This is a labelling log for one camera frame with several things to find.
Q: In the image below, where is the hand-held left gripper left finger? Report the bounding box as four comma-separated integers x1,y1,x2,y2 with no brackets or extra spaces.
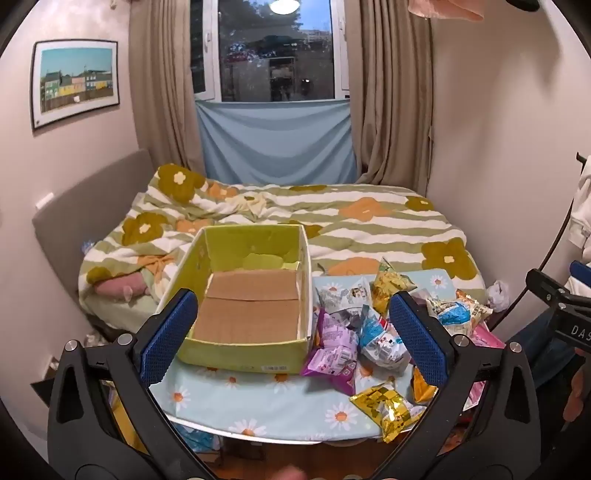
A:
47,288,218,480

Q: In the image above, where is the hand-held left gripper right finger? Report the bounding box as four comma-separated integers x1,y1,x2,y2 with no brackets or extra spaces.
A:
390,291,542,480

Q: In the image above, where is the white and blue snack packet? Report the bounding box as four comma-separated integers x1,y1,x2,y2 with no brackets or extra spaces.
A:
358,307,411,377

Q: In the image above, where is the green cardboard box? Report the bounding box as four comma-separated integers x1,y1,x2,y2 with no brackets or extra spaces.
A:
156,224,315,374

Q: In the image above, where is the person's right hand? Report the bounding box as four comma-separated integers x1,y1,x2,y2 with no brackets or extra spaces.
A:
564,348,591,422

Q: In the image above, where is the cream and blue snack packet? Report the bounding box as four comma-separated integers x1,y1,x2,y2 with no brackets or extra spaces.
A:
425,295,474,335

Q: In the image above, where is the person's leg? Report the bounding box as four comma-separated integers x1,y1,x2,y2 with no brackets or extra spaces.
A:
505,314,591,462

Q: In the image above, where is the crumpled white tissue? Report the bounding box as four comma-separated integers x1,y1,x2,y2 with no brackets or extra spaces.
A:
487,279,511,312

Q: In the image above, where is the small orange snack packet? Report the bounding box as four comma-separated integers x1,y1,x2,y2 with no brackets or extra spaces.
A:
411,367,438,403

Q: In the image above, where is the white cloth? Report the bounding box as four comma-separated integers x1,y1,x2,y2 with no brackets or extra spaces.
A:
568,157,591,264

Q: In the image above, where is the yellow snack packet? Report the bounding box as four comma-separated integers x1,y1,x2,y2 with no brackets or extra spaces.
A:
370,257,419,317

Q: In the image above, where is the pink pillow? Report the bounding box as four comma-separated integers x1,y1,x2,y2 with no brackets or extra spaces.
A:
95,272,151,303

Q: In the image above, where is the gold snack packet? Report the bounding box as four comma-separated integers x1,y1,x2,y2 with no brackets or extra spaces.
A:
350,384,428,444

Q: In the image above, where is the lilac snack packet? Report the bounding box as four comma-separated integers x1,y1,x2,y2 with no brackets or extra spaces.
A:
314,309,360,347

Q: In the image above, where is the grey and white snack packet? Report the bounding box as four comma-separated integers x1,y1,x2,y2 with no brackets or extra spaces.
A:
315,275,372,319

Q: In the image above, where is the purple snack packet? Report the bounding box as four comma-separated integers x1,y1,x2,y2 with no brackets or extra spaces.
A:
301,344,358,397

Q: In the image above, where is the striped floral blanket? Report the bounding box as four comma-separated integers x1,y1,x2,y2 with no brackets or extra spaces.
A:
78,164,485,324

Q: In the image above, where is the grey headboard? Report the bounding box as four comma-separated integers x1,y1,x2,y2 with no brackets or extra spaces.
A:
31,148,155,324

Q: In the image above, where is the blue cloth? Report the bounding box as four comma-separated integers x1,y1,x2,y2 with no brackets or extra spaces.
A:
195,98,358,188

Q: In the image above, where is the beige curtain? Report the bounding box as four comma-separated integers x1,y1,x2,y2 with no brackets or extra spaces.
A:
344,0,435,197
128,0,206,176

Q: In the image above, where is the window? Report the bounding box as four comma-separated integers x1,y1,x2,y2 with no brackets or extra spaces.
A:
190,0,352,102

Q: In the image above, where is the framed wall poster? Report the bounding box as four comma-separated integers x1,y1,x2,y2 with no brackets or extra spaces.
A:
30,39,122,132

